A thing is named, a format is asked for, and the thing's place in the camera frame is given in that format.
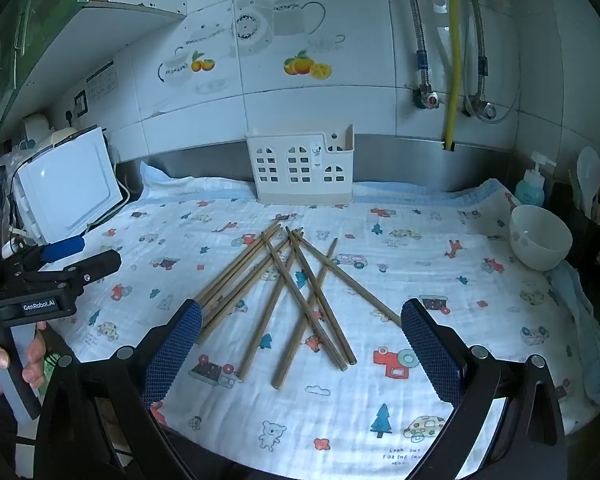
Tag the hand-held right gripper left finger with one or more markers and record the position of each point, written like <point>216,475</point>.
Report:
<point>172,355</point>

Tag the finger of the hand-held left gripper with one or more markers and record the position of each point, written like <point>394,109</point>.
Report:
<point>97,264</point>
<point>65,249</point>

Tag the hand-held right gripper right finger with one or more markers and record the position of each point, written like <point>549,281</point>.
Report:
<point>430,355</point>

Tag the bunch of wooden chopsticks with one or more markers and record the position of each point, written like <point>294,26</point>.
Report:
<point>300,305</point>

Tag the white plastic utensil holder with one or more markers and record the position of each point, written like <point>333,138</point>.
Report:
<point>300,170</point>

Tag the white countertop appliance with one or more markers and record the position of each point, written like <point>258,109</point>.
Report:
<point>65,190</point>

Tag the printed white cloth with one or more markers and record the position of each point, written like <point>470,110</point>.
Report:
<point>430,270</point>

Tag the light blue towel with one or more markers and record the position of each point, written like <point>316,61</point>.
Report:
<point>580,330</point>

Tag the white bowl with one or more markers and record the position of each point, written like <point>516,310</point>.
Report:
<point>540,237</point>

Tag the black utensil caddy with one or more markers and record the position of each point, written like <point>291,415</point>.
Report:
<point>580,240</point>

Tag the blue soap pump bottle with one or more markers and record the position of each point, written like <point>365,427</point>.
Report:
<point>530,187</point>

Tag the white rice paddle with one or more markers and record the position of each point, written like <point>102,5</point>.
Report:
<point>589,170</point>

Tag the metal water valve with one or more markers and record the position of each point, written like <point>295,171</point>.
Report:
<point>482,110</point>
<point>427,98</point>

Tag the yellow gas pipe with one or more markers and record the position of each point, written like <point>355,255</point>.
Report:
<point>454,60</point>

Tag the wall power outlet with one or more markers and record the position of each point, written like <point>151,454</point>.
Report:
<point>81,101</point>

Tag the white wall sticker chart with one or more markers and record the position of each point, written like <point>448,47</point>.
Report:
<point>101,81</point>

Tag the green wall cabinet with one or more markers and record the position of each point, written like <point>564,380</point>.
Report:
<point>25,35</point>

